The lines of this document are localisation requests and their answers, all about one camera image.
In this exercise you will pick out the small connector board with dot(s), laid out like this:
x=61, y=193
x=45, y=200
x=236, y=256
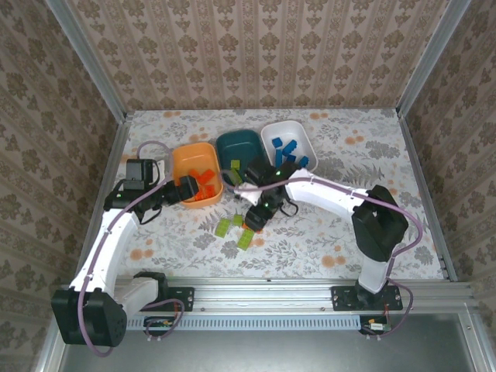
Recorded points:
x=377, y=327
x=159, y=322

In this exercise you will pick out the aluminium frame rail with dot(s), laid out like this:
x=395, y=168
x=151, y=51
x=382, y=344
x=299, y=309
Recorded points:
x=48, y=356
x=478, y=341
x=111, y=162
x=426, y=193

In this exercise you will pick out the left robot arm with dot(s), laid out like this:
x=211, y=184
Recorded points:
x=108, y=248

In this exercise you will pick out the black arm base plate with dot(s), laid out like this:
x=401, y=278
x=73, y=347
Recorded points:
x=182, y=298
x=343, y=298

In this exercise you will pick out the small green lego brick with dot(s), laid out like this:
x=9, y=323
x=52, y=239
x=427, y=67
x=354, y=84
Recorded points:
x=235, y=164
x=238, y=220

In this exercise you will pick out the orange plastic container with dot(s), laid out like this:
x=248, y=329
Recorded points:
x=190, y=155

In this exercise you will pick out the floral patterned table cover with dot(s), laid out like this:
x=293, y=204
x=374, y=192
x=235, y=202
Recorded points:
x=348, y=128

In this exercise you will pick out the teal plastic container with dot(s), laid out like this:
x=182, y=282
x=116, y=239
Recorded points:
x=236, y=145

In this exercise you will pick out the small blue lego brick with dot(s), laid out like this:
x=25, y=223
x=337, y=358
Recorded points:
x=276, y=142

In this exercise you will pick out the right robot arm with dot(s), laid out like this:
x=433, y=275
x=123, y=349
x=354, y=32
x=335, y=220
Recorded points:
x=329, y=193

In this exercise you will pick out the white plastic container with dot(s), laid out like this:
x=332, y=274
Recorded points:
x=286, y=129

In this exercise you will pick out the grey metal panel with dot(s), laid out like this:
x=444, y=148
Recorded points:
x=271, y=352

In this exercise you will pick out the aluminium frame post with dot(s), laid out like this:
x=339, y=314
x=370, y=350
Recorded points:
x=91, y=62
x=430, y=58

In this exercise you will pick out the long aluminium base rail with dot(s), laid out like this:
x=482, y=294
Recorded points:
x=263, y=296

